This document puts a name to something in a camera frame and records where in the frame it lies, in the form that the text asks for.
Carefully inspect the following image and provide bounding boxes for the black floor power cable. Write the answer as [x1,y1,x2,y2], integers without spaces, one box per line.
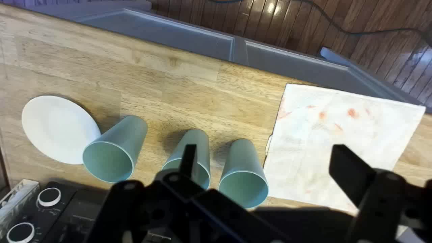
[210,0,432,49]

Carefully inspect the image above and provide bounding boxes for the wooden top kitchen island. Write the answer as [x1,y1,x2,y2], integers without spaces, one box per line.
[0,0,432,243]

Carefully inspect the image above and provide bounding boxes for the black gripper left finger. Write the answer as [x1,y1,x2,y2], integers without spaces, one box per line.
[86,143,213,243]

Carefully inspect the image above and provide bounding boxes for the white round plate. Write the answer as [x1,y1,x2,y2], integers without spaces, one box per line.
[20,95,102,166]

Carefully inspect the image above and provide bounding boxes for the stained white cloth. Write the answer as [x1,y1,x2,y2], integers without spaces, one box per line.
[261,82,426,215]

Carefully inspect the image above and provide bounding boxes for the green plastic cup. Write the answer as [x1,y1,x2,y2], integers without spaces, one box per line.
[156,128,212,190]
[217,138,270,211]
[81,115,149,185]

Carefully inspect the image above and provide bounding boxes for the black toaster oven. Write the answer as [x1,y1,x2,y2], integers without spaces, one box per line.
[0,180,118,243]

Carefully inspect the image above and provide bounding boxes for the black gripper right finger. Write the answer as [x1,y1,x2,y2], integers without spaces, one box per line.
[328,143,409,243]

